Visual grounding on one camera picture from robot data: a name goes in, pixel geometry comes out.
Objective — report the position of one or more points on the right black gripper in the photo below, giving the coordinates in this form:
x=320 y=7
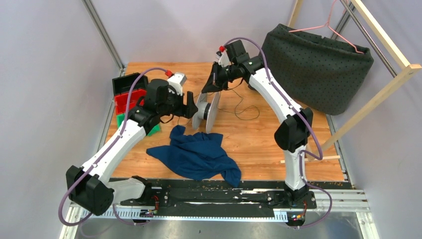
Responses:
x=210 y=86

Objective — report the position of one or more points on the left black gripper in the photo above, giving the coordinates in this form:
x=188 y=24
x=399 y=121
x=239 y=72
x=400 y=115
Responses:
x=184 y=110

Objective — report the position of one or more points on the white cable spool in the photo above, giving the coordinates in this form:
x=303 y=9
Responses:
x=207 y=111

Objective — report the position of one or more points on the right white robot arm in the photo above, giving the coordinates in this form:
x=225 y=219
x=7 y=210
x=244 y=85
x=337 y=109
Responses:
x=295 y=122

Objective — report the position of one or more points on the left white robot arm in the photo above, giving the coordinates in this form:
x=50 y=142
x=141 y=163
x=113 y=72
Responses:
x=89 y=185

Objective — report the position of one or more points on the blue cloth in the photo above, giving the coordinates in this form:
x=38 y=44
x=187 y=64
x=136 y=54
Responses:
x=197 y=156

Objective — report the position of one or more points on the red plastic bin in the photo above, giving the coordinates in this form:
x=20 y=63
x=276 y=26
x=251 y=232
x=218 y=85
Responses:
x=121 y=100

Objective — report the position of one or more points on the green plastic bin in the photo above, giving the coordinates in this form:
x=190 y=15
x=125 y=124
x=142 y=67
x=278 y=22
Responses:
x=120 y=119

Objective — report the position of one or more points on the black plastic bin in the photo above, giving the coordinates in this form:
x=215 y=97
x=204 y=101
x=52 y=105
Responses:
x=122 y=85

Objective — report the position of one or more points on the dark dotted fabric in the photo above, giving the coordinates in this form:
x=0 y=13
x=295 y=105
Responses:
x=322 y=73

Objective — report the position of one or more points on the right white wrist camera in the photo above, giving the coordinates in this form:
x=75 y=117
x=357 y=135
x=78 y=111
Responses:
x=222 y=57

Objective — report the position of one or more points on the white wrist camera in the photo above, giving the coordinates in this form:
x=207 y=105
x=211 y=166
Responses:
x=222 y=57
x=175 y=82

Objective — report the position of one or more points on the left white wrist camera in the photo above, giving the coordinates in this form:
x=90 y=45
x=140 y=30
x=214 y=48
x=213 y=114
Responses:
x=175 y=82

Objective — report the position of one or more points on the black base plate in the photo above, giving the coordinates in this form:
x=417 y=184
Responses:
x=217 y=199

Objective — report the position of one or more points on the aluminium rail frame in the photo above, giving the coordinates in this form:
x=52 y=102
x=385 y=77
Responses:
x=328 y=201

